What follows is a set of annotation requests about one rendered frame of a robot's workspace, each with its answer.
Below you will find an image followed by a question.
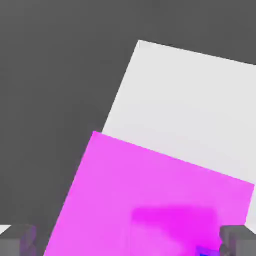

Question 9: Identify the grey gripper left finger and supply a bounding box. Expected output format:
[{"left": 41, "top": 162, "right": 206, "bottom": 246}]
[{"left": 0, "top": 224, "right": 38, "bottom": 256}]

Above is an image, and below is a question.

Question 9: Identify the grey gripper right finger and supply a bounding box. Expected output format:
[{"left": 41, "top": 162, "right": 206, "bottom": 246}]
[{"left": 219, "top": 225, "right": 256, "bottom": 256}]

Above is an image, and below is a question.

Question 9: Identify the small blue cube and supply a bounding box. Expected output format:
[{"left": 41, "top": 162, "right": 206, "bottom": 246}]
[{"left": 195, "top": 246, "right": 222, "bottom": 256}]

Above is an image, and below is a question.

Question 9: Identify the large magenta box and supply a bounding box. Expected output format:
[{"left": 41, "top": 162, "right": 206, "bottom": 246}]
[{"left": 43, "top": 130, "right": 256, "bottom": 256}]

